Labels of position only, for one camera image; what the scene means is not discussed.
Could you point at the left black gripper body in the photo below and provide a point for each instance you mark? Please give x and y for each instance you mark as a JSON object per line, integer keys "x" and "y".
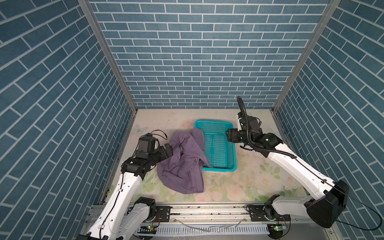
{"x": 159, "y": 154}

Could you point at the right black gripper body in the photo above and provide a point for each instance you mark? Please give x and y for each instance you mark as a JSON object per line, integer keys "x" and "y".
{"x": 238, "y": 136}

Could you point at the teal plastic basket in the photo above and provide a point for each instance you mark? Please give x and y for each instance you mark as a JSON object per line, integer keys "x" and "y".
{"x": 220, "y": 153}

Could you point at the purple trousers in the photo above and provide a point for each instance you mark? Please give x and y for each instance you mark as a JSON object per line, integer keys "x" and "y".
{"x": 183, "y": 171}

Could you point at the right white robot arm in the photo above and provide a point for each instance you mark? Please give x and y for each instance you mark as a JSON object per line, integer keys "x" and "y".
{"x": 327, "y": 199}

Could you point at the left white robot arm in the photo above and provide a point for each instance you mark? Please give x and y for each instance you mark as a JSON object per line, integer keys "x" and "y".
{"x": 115, "y": 223}

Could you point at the left green circuit board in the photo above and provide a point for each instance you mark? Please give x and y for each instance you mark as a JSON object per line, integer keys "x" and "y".
{"x": 149, "y": 230}

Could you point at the green circuit board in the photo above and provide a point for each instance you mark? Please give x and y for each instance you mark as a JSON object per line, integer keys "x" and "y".
{"x": 276, "y": 230}
{"x": 149, "y": 230}

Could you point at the right green circuit board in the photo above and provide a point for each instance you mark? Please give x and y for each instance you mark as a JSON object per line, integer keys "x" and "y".
{"x": 276, "y": 230}

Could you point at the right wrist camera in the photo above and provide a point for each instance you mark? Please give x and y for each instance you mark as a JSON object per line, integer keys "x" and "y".
{"x": 253, "y": 123}

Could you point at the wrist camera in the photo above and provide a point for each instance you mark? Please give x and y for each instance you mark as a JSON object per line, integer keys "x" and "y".
{"x": 148, "y": 143}
{"x": 253, "y": 123}

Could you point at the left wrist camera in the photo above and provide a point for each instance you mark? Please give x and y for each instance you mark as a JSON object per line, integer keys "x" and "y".
{"x": 148, "y": 143}

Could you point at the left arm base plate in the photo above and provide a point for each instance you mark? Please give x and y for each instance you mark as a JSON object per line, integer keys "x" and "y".
{"x": 160, "y": 215}

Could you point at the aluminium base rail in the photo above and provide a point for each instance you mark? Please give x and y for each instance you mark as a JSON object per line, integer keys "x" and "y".
{"x": 216, "y": 214}

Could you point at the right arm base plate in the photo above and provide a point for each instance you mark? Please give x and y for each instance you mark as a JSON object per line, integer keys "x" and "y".
{"x": 260, "y": 213}

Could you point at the white slotted cable duct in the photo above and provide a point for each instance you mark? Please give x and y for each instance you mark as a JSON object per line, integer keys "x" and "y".
{"x": 179, "y": 230}

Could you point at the right corner metal post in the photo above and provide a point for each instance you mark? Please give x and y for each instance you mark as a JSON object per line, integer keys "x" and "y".
{"x": 320, "y": 27}

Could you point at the corner metal post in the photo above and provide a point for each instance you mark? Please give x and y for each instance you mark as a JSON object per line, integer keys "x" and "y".
{"x": 93, "y": 22}
{"x": 320, "y": 27}

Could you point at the left corner metal post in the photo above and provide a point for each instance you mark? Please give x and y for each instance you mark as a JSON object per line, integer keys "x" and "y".
{"x": 93, "y": 22}

